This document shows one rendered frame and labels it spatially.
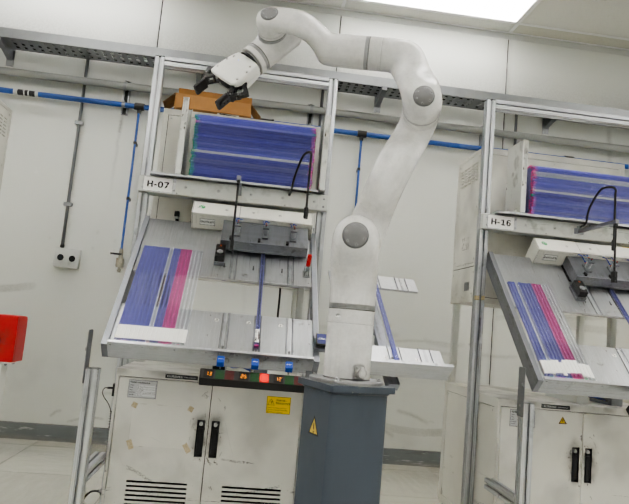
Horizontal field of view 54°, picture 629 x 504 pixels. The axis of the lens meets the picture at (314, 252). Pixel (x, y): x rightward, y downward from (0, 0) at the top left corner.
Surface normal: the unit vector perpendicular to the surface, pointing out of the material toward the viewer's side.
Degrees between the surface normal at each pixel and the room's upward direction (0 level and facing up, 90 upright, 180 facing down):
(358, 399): 90
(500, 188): 90
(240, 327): 44
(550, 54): 90
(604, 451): 90
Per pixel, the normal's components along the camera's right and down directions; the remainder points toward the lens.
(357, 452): 0.46, -0.06
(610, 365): 0.15, -0.78
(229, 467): 0.11, -0.11
